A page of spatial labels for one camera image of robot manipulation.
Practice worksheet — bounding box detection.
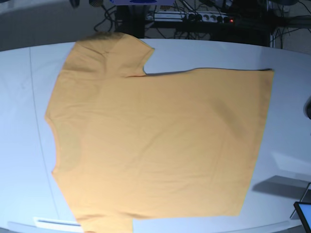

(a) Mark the orange T-shirt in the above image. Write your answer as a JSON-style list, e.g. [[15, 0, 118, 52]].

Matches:
[[45, 33, 274, 233]]

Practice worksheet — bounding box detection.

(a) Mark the white power strip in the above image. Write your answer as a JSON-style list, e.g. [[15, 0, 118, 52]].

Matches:
[[146, 11, 235, 24]]

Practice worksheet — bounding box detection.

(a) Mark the dark round object right edge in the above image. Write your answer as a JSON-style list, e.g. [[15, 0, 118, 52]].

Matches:
[[304, 97, 311, 119]]

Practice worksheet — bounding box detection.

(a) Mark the tablet on stand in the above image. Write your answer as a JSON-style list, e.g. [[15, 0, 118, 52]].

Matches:
[[290, 183, 311, 233]]

